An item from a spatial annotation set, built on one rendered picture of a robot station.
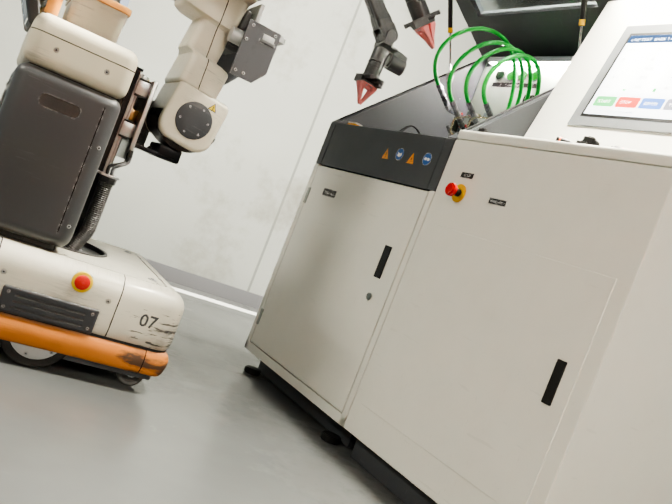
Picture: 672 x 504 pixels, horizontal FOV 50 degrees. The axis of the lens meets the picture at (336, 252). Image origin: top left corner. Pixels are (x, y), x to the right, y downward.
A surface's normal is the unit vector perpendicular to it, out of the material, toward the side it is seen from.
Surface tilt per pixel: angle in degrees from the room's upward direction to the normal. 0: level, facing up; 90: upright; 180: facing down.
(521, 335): 90
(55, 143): 90
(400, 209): 90
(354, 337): 90
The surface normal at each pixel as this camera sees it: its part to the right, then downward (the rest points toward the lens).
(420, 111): 0.51, 0.22
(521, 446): -0.78, -0.29
